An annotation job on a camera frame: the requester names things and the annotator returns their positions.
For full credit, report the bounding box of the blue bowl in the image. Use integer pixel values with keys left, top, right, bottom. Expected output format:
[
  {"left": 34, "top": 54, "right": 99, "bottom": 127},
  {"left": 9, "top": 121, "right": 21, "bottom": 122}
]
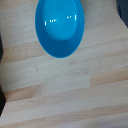
[{"left": 34, "top": 0, "right": 86, "bottom": 59}]

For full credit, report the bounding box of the dark object at table edge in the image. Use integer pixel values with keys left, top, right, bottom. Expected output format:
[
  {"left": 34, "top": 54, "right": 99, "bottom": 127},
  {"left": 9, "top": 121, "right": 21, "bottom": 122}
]
[{"left": 0, "top": 33, "right": 4, "bottom": 65}]

